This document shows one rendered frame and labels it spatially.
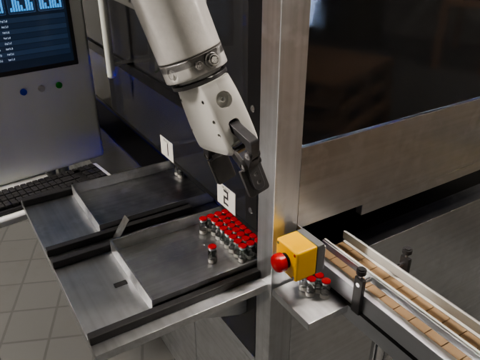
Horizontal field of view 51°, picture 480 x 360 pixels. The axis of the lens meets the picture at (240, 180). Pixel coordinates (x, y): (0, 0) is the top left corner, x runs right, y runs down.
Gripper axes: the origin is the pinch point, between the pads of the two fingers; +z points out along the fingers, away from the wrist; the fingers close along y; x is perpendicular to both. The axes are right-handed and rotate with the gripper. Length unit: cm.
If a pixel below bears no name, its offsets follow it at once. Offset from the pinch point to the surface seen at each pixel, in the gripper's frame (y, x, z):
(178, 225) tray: 60, -4, 28
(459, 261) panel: 37, -75, 79
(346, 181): 24.8, -34.6, 24.7
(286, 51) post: 16.4, -24.5, -9.7
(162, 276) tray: 45, 8, 31
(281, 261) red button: 19.5, -9.9, 28.6
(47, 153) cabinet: 128, 11, 9
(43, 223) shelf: 81, 25, 17
